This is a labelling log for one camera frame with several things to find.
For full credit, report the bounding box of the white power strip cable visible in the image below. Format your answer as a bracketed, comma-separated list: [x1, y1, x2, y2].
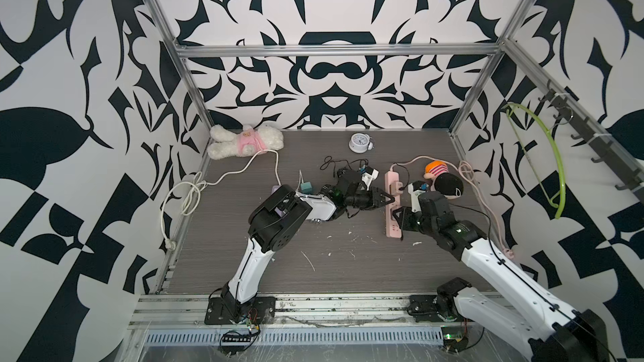
[159, 148, 283, 252]

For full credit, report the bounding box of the pink power strip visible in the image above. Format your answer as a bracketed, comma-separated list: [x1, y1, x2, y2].
[384, 170, 404, 239]

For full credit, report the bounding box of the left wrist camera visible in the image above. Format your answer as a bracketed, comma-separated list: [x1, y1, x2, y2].
[361, 169, 379, 190]

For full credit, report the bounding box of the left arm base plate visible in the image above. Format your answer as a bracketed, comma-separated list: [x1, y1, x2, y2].
[204, 297, 277, 325]

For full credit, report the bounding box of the black haired doll toy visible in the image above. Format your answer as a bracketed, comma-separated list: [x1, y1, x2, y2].
[424, 161, 465, 199]

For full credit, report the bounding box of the small white alarm clock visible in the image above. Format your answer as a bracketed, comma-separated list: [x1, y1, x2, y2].
[348, 132, 374, 154]

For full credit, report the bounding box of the white pink plush toy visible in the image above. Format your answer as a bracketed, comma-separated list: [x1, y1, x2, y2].
[207, 125, 284, 160]

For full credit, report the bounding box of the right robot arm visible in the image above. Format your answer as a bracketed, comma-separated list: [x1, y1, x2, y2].
[391, 191, 615, 361]

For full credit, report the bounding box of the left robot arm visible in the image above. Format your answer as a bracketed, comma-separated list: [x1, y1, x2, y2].
[217, 184, 394, 323]

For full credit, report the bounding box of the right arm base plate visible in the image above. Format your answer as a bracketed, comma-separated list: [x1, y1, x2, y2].
[406, 293, 466, 323]

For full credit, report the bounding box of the black hook rack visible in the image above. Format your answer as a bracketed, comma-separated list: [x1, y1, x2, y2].
[540, 80, 643, 202]

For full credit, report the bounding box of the green hoop on wall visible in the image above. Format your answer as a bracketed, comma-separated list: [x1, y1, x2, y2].
[503, 102, 568, 220]

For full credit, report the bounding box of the pink power strip cable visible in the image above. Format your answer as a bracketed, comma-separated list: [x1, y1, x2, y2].
[396, 154, 517, 261]

